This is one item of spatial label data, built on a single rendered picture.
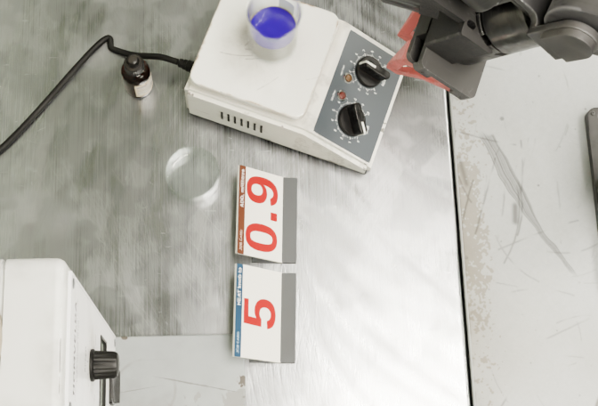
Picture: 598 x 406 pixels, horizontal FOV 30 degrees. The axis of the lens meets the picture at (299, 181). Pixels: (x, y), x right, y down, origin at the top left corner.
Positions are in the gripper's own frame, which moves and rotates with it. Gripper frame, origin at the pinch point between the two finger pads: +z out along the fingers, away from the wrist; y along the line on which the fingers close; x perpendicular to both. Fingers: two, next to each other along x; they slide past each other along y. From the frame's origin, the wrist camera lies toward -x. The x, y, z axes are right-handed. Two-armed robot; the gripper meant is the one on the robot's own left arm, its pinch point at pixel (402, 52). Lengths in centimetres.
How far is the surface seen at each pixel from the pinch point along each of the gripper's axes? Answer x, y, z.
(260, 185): -3.0, 14.6, 12.7
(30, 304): -35, 40, -36
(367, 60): -0.2, -0.1, 5.7
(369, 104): 2.8, 3.1, 7.4
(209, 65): -13.3, 6.6, 11.5
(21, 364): -34, 43, -36
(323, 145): -0.3, 9.3, 7.9
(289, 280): 3.2, 22.3, 11.4
